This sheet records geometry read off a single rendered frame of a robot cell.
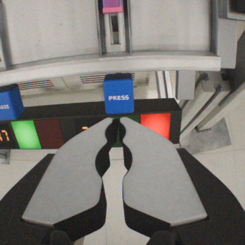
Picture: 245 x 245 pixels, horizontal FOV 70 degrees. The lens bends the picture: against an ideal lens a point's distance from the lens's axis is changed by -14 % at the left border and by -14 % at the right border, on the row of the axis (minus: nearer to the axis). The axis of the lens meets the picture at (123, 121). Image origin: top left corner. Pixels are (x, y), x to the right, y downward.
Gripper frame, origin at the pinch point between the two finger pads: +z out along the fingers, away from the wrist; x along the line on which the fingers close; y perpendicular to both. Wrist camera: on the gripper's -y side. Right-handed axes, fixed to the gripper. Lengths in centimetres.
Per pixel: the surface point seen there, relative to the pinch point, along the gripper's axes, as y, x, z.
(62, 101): 29, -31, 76
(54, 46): -4.4, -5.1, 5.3
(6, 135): 4.5, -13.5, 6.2
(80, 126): 3.7, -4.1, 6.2
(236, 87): 1.5, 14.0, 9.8
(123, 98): 0.2, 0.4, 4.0
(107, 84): -1.1, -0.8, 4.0
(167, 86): 13.7, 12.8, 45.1
